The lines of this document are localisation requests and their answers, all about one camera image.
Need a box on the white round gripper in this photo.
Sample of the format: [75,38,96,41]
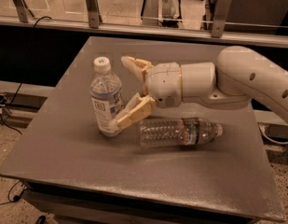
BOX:
[109,56,182,132]

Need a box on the blue label plastic water bottle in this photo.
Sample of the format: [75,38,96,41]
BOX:
[89,57,124,136]

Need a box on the clear red label plastic bottle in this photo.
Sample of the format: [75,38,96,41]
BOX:
[139,118,224,147]

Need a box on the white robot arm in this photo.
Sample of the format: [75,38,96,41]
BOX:
[109,46,288,131]

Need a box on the middle metal railing bracket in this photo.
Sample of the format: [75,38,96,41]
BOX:
[85,0,102,29]

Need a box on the metal railing bracket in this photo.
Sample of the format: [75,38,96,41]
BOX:
[211,0,232,38]
[12,0,34,23]
[85,0,102,29]

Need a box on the right metal railing bracket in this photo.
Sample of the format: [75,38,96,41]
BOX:
[211,0,232,38]

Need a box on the left metal railing bracket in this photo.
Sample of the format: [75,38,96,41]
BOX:
[12,0,34,23]

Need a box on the black cable on left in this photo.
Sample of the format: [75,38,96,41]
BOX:
[0,15,53,136]

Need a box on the white cable on right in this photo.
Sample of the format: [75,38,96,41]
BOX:
[258,124,288,146]

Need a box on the metal window rail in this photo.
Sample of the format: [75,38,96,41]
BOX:
[0,15,288,49]

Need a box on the black floor cable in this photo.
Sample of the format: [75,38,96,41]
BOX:
[0,180,27,207]

